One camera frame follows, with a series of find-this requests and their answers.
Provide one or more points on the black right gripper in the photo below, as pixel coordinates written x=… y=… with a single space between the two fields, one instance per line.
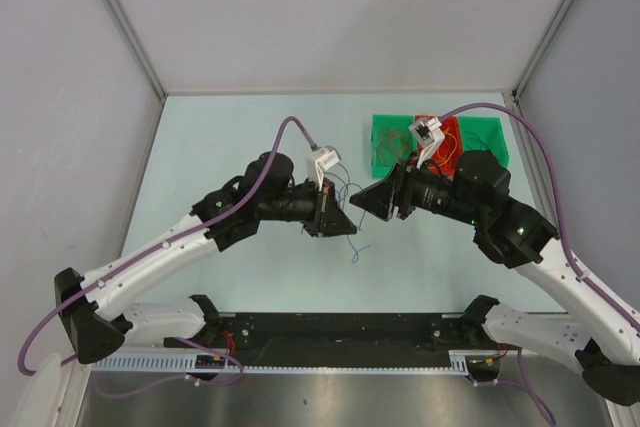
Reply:
x=381 y=198

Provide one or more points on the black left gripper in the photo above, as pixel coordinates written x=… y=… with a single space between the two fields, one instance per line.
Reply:
x=333 y=221

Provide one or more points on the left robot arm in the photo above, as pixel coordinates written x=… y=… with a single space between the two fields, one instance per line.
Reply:
x=101 y=311

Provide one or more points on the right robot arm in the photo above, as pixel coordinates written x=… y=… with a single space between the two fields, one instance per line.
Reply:
x=601 y=344

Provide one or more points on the green bin left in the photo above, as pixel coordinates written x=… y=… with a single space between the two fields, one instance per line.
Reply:
x=391 y=140

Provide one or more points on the green bin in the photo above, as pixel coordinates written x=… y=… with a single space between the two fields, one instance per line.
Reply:
x=484 y=134
x=391 y=140

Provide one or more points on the red bin middle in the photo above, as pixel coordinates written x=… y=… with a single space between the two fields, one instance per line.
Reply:
x=444 y=160

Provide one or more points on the green bin right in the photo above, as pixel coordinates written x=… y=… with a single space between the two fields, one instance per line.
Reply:
x=484 y=134

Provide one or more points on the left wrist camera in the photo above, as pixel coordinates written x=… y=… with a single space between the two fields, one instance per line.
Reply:
x=319 y=162

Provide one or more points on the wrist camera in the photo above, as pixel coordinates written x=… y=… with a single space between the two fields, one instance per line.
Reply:
x=319 y=162
x=428 y=134

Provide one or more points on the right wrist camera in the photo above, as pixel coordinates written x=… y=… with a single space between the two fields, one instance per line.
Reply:
x=428 y=134

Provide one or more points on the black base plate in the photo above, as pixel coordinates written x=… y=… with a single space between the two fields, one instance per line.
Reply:
x=348 y=340

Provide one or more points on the aluminium frame post right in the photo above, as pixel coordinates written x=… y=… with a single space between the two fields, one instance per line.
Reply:
x=552 y=29

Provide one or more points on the aluminium frame post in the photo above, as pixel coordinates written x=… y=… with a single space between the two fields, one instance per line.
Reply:
x=552 y=29
x=133 y=43

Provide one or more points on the aluminium frame post left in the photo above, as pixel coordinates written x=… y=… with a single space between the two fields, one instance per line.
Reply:
x=133 y=43

